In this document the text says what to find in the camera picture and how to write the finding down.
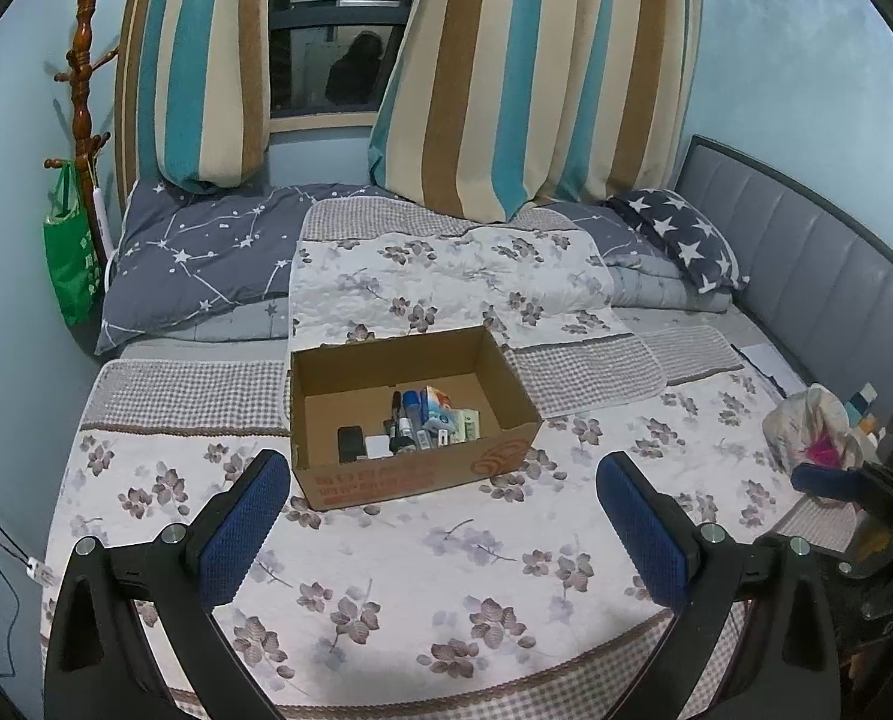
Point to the star pattern dark pillow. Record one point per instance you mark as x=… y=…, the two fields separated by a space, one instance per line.
x=671 y=223

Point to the white small box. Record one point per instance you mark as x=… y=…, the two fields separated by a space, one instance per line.
x=378 y=447

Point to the small blue tissue pack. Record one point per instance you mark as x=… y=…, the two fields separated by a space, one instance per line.
x=438 y=413

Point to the left striped curtain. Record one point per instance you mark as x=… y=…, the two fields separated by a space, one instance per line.
x=192 y=101

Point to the blue capped glue stick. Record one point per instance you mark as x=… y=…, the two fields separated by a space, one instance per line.
x=413 y=411

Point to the black pen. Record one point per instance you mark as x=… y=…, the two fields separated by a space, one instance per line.
x=395 y=434

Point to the wooden coat rack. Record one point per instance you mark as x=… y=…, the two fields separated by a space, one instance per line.
x=93 y=141

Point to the floral quilted bedspread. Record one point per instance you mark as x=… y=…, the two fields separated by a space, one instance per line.
x=432 y=545

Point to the green shopping bag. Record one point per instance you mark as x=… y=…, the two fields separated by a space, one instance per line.
x=69 y=247

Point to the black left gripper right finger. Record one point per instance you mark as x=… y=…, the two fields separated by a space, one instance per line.
x=785 y=663

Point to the grey padded headboard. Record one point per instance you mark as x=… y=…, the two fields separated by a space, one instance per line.
x=819 y=283

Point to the striped curtain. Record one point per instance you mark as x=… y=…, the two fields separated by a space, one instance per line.
x=192 y=101
x=493 y=104

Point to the right striped curtain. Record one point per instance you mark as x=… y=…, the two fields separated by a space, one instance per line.
x=493 y=104

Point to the crumpled plastic bag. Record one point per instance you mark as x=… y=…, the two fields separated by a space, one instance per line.
x=811 y=440

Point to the window with frame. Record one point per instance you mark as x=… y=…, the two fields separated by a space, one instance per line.
x=332 y=57

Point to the grey constellation duvet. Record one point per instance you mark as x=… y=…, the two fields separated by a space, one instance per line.
x=184 y=259

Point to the green white packet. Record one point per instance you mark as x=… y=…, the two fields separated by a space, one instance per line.
x=464 y=426

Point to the brown cardboard box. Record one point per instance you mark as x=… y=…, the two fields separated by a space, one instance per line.
x=383 y=419

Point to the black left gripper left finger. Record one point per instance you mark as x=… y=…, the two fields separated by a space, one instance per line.
x=100 y=663

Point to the black rectangular device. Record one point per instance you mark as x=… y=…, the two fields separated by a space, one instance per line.
x=351 y=445

